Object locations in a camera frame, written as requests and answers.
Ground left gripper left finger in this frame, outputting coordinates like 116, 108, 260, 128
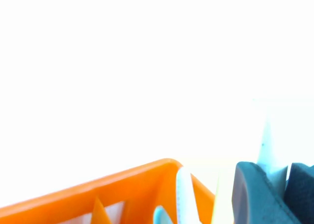
232, 161, 303, 224

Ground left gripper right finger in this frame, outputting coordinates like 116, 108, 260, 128
284, 162, 314, 224

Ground pink plastic knife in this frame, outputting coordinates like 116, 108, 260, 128
176, 167, 201, 224

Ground orange plastic cutlery holder crate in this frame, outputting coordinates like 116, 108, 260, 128
0, 158, 216, 224

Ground light blue plastic knife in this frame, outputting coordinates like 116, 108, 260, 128
153, 205, 173, 224

